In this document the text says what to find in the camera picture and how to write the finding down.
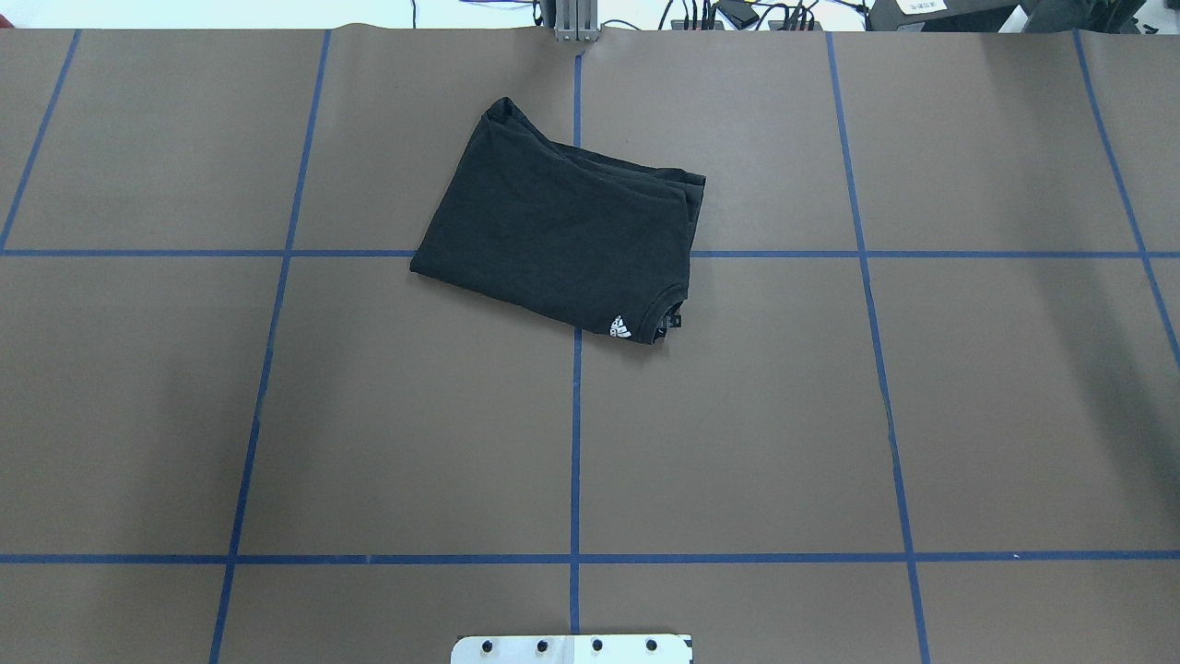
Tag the black printed t-shirt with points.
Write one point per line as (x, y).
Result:
(594, 242)

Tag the brown paper table cover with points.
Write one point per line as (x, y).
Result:
(923, 405)

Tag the black label printer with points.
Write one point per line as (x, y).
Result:
(939, 16)

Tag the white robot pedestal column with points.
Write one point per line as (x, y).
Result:
(574, 648)

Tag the aluminium frame post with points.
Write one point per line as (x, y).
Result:
(572, 20)

